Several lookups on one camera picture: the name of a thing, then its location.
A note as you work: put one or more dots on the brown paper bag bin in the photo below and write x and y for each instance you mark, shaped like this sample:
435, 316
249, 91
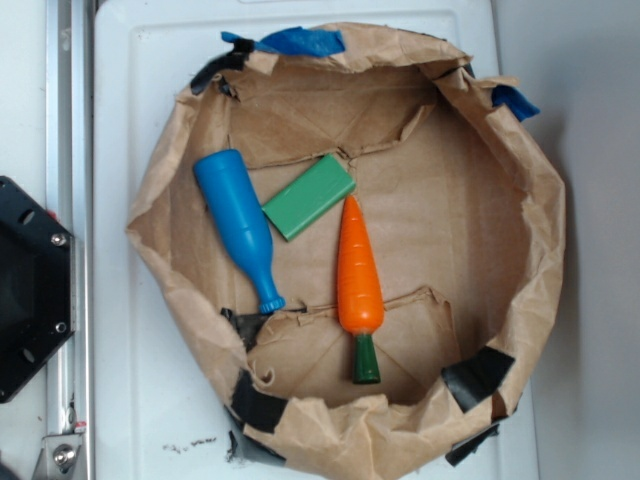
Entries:
467, 222

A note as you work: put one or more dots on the black tape piece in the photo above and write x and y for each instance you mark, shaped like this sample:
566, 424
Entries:
477, 378
233, 60
261, 411

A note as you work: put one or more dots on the blue tape piece right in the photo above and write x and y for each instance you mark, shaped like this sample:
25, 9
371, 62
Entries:
515, 101

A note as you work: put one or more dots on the blue tape piece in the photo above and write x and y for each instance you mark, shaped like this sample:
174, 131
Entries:
515, 101
295, 41

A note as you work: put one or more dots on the blue tape piece top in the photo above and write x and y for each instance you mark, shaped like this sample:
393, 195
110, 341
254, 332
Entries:
295, 41

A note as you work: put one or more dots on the orange toy carrot green stem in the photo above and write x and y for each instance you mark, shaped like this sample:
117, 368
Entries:
359, 294

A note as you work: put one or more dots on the green rectangular block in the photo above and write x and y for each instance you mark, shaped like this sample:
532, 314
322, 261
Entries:
312, 194

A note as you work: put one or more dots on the black tape piece lower left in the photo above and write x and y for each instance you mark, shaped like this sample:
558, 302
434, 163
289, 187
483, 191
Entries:
261, 411

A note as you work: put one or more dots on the black tape piece top left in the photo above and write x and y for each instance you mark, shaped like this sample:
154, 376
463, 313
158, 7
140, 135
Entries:
233, 60

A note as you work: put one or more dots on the black tape piece lower right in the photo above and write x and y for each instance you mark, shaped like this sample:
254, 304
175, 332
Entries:
477, 378

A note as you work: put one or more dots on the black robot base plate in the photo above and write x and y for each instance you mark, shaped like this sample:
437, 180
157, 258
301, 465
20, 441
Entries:
36, 297

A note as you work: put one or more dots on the metal corner bracket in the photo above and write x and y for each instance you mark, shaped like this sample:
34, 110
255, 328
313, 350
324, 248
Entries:
62, 457

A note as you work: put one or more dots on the aluminium extrusion rail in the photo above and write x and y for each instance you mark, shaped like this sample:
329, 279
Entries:
69, 194

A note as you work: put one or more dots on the blue toy bottle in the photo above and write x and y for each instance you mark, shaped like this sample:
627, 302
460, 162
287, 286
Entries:
230, 196

